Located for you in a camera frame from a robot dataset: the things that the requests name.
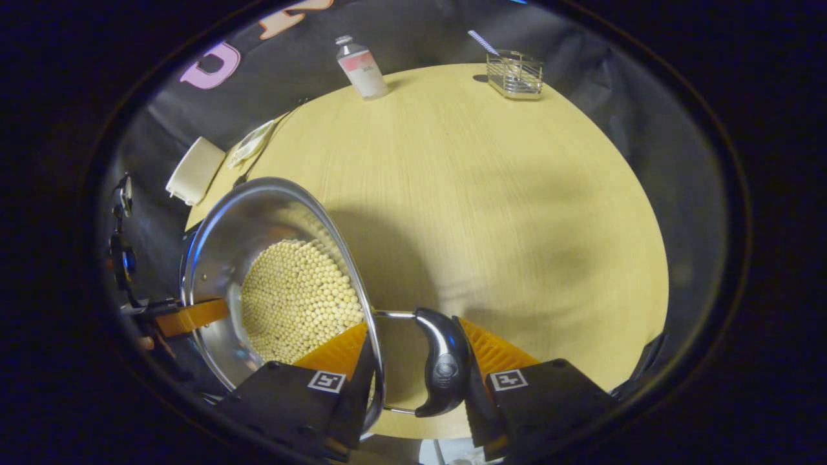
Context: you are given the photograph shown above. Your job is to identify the white toaster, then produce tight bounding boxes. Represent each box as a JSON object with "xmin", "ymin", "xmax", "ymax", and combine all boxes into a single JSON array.
[{"xmin": 165, "ymin": 136, "xmax": 227, "ymax": 207}]

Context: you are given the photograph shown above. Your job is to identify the clear bottle with pink label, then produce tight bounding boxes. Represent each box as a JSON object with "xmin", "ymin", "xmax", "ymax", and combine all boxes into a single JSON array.
[{"xmin": 335, "ymin": 35, "xmax": 390, "ymax": 101}]

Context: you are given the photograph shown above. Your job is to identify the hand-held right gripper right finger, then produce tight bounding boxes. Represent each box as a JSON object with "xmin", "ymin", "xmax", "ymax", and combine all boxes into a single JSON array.
[{"xmin": 452, "ymin": 315, "xmax": 618, "ymax": 462}]

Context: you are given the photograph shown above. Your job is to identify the white divided plate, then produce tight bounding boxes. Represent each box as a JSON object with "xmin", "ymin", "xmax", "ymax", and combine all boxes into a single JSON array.
[{"xmin": 226, "ymin": 119, "xmax": 279, "ymax": 170}]

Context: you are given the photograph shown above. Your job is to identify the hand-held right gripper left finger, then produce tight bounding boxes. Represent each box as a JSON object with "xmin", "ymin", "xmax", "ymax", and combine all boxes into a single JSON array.
[{"xmin": 216, "ymin": 322, "xmax": 377, "ymax": 462}]

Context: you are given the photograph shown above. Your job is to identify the white striped straw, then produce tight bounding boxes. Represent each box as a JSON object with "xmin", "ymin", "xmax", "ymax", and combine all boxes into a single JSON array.
[{"xmin": 468, "ymin": 30, "xmax": 502, "ymax": 59}]

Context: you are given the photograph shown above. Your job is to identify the heap of yellow soybeans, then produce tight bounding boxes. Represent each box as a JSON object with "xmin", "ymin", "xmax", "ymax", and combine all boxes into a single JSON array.
[{"xmin": 240, "ymin": 239, "xmax": 366, "ymax": 366}]

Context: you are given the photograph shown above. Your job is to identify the black power cable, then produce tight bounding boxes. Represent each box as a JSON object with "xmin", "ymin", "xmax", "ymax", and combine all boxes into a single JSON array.
[{"xmin": 233, "ymin": 97, "xmax": 308, "ymax": 188}]

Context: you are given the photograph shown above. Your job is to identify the stainless steel pot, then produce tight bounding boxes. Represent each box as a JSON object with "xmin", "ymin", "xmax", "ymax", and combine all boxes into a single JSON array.
[{"xmin": 180, "ymin": 176, "xmax": 473, "ymax": 441}]

